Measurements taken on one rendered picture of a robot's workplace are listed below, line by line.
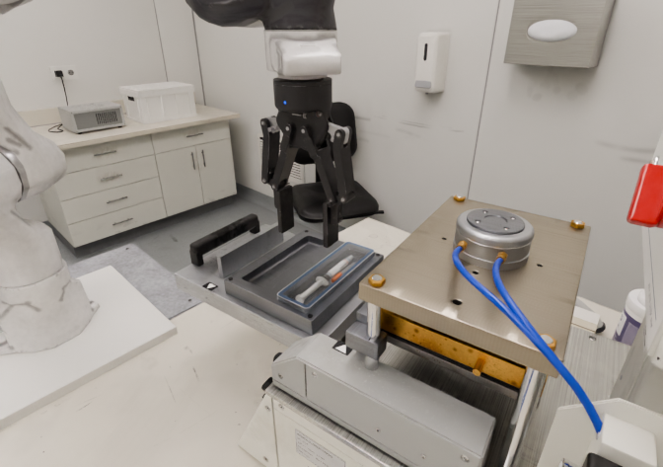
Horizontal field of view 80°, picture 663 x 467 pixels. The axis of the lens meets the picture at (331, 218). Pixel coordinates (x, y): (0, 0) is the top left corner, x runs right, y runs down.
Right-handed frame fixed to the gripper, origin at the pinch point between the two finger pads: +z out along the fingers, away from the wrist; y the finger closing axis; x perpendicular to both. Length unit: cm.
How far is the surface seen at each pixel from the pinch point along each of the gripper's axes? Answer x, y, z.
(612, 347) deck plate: -14.2, -42.0, 14.7
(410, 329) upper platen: 11.0, -21.3, 2.5
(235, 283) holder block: 9.9, 6.3, 8.0
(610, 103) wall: -142, -37, 1
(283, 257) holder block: -1.3, 6.3, 9.2
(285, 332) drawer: 11.4, -4.2, 10.9
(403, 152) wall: -157, 51, 37
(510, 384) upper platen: 11.2, -31.5, 4.1
